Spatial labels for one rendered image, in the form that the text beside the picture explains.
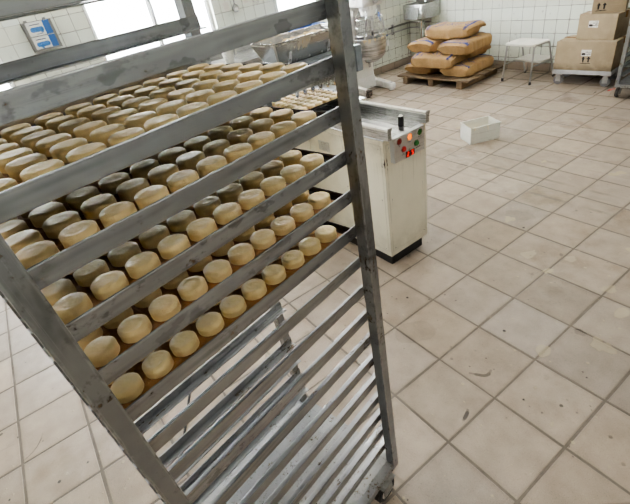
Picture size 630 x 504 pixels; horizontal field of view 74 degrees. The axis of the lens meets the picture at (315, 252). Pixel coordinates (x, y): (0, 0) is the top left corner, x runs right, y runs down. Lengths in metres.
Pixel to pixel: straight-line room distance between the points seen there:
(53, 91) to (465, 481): 1.73
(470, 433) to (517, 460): 0.19
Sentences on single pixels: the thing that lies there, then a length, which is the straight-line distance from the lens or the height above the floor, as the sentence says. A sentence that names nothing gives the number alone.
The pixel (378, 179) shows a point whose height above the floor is 0.61.
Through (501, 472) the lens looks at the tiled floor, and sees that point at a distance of 1.90.
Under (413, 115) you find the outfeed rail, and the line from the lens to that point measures 2.52.
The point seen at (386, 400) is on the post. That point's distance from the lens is 1.39.
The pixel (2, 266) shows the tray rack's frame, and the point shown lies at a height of 1.46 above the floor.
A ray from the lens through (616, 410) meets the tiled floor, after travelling 2.16.
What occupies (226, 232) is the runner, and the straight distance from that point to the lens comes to 0.70.
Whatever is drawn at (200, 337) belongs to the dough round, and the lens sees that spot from 0.82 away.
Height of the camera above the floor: 1.66
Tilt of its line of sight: 34 degrees down
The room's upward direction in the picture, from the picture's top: 12 degrees counter-clockwise
